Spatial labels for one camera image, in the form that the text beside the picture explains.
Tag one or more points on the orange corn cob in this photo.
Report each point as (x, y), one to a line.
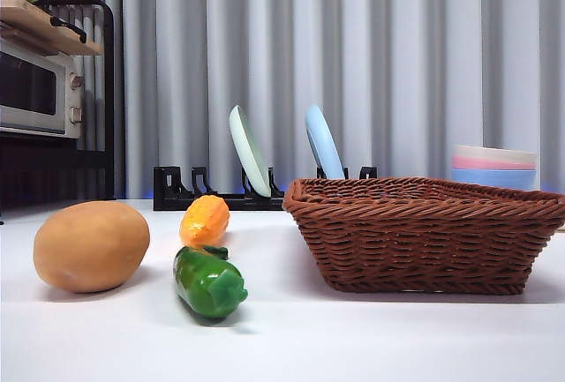
(203, 221)

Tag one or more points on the green cucumber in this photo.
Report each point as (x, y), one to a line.
(198, 276)

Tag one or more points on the brown wicker basket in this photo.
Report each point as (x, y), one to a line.
(419, 241)

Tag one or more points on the brown potato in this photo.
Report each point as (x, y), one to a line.
(88, 245)

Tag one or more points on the pale green plate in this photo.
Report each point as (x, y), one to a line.
(247, 152)

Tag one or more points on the pale blue plate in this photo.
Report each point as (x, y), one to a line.
(324, 144)

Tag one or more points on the black dish rack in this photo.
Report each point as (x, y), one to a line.
(167, 188)

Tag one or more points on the grey curtain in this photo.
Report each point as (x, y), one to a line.
(397, 47)

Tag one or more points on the pink bowl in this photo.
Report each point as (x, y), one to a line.
(476, 163)

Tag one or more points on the blue bowl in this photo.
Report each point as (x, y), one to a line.
(494, 179)

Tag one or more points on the cream bowl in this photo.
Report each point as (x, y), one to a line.
(494, 152)

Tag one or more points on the silver toaster oven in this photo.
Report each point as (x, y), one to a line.
(26, 91)

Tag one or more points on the black metal shelf frame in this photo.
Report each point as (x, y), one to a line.
(110, 91)

